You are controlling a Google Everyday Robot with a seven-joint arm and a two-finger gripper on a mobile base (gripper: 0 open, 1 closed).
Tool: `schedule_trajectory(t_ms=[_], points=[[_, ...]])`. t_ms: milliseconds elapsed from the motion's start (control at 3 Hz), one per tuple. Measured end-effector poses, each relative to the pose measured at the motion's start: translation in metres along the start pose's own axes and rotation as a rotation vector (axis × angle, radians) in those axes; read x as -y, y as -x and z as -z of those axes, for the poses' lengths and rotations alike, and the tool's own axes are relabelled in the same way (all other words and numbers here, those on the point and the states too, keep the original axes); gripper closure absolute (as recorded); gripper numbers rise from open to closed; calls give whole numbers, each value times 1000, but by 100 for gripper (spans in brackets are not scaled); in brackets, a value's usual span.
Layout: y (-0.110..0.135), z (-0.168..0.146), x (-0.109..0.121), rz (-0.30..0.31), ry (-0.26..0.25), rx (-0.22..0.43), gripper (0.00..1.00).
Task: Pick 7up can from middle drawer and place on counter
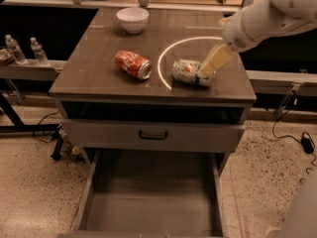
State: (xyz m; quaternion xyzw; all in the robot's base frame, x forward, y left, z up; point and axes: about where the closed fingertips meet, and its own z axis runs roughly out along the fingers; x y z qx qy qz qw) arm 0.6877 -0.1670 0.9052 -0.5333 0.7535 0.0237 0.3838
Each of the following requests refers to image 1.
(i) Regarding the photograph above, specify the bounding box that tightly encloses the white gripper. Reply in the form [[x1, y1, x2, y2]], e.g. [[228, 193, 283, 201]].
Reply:
[[198, 0, 317, 77]]

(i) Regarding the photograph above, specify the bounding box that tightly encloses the crushed red soda can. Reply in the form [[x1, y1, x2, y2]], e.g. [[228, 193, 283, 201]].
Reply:
[[115, 51, 152, 80]]

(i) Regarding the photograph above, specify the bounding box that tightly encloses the grey drawer cabinet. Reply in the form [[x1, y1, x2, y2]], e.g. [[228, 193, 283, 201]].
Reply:
[[48, 7, 258, 166]]

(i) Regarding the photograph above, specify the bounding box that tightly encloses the closed grey drawer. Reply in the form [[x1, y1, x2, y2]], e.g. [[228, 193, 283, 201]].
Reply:
[[61, 119, 245, 153]]

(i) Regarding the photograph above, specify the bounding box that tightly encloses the open grey bottom drawer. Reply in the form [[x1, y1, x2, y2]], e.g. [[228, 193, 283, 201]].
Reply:
[[57, 151, 229, 238]]

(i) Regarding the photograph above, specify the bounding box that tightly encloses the white ceramic bowl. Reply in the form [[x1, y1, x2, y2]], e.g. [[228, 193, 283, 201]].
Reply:
[[117, 7, 150, 34]]

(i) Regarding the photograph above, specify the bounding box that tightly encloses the grey side shelf right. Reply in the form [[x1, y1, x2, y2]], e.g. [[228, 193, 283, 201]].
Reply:
[[247, 70, 317, 97]]

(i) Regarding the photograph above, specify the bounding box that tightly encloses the grey side shelf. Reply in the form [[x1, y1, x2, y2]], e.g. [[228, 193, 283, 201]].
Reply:
[[0, 59, 65, 81], [247, 70, 317, 97]]

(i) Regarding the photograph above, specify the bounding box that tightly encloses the black power adapter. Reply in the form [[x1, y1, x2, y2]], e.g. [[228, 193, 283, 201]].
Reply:
[[300, 132, 315, 155]]

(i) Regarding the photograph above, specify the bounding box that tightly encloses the right clear water bottle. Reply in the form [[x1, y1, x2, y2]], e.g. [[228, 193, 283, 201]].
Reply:
[[30, 37, 50, 66]]

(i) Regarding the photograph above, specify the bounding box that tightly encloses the clear water bottle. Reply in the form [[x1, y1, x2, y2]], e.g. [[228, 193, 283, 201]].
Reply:
[[5, 35, 27, 64], [30, 37, 50, 66]]

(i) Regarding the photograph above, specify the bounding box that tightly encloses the grey side shelf left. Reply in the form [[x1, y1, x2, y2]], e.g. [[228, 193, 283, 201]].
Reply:
[[0, 59, 65, 81]]

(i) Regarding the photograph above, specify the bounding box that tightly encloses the left clear water bottle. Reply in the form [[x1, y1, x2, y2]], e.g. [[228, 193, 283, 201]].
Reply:
[[5, 35, 27, 64]]

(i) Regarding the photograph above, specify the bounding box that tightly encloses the black metal stand leg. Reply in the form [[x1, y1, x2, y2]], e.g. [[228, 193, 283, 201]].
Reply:
[[0, 92, 63, 161]]

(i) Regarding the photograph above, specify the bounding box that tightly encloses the black floor cable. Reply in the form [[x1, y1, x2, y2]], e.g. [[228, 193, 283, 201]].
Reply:
[[270, 96, 317, 183]]

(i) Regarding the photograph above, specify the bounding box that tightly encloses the black drawer handle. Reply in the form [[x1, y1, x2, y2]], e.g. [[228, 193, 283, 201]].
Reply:
[[139, 130, 168, 141]]

